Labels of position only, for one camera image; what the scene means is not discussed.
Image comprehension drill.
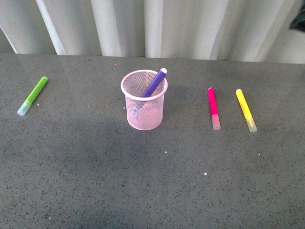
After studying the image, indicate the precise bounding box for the yellow marker pen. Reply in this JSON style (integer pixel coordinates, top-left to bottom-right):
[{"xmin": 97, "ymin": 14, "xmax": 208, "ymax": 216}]
[{"xmin": 235, "ymin": 89, "xmax": 257, "ymax": 133}]

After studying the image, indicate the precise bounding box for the white pleated curtain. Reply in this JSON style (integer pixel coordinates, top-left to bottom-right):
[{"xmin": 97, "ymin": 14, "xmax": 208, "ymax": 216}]
[{"xmin": 0, "ymin": 0, "xmax": 305, "ymax": 63}]

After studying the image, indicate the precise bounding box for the pink mesh pen cup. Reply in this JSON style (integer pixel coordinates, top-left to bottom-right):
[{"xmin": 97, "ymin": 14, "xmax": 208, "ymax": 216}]
[{"xmin": 121, "ymin": 70, "xmax": 168, "ymax": 130}]

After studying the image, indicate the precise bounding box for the green marker pen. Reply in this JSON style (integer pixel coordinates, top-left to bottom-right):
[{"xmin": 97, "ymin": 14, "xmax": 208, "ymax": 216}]
[{"xmin": 17, "ymin": 76, "xmax": 48, "ymax": 116}]

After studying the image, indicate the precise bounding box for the pink marker pen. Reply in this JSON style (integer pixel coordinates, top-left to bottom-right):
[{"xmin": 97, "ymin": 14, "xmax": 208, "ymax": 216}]
[{"xmin": 207, "ymin": 87, "xmax": 221, "ymax": 130}]

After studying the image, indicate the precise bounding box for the purple marker pen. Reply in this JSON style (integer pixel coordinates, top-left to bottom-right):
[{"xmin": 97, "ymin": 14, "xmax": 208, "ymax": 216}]
[{"xmin": 142, "ymin": 68, "xmax": 167, "ymax": 98}]

